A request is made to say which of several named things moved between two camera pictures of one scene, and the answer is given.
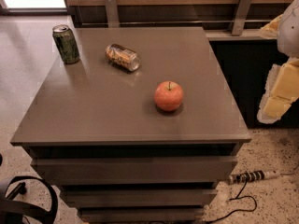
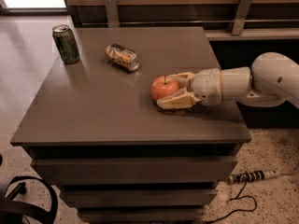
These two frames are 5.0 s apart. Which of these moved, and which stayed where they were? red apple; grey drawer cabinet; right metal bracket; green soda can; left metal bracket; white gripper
Moved: red apple; white gripper
Stayed: green soda can; left metal bracket; right metal bracket; grey drawer cabinet
